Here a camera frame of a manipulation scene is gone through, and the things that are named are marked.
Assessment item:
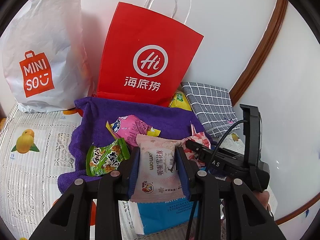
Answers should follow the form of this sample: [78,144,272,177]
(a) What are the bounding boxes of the grey checked folded cloth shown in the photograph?
[181,82,238,137]

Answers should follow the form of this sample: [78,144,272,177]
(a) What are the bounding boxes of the blue tissue pack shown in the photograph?
[128,198,193,235]

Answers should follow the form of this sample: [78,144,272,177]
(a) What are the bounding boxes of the person's right hand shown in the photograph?
[255,191,270,210]

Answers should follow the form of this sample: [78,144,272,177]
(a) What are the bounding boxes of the white Miniso shopping bag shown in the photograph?
[1,0,94,113]

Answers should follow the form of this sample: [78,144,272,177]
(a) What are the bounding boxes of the pale pink nougat packet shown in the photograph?
[130,134,184,203]

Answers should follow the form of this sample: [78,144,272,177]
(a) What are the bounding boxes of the green snack packet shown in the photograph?
[86,138,130,177]

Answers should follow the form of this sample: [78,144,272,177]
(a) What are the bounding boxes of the brown wooden door frame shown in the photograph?
[229,0,288,106]

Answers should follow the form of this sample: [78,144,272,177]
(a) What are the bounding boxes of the pink lychee jelly packet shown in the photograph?
[182,123,211,168]

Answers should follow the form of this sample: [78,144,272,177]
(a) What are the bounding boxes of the red Haidilao paper bag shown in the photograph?
[97,0,203,107]

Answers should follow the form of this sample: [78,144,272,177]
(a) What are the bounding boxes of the purple towel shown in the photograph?
[57,97,205,193]

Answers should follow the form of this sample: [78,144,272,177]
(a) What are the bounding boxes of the pink and yellow snack packet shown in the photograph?
[106,115,161,147]

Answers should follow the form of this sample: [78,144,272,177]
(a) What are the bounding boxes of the yellow snack bag behind towel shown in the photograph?
[169,90,192,111]

